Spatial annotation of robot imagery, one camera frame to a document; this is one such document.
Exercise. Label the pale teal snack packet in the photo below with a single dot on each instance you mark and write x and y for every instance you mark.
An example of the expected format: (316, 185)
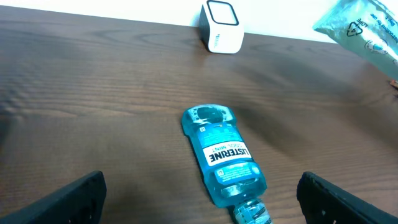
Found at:
(367, 28)

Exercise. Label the white barcode scanner box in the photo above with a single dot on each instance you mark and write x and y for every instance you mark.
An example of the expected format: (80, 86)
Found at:
(221, 30)

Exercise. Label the teal mouthwash bottle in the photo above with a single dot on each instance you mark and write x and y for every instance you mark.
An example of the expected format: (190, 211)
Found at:
(231, 176)

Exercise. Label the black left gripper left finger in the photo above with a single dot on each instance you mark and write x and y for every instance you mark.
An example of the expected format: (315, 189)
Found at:
(78, 202)

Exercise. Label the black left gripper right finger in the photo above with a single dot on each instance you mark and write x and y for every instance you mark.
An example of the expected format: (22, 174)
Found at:
(323, 202)

